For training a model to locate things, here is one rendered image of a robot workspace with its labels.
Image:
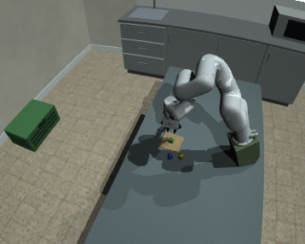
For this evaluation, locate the tan square mat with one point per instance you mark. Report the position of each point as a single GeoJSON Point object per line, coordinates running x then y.
{"type": "Point", "coordinates": [175, 146]}

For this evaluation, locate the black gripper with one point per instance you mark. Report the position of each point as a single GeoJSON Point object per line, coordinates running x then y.
{"type": "Point", "coordinates": [171, 124]}

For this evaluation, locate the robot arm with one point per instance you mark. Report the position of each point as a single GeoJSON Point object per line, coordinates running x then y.
{"type": "Point", "coordinates": [211, 68]}

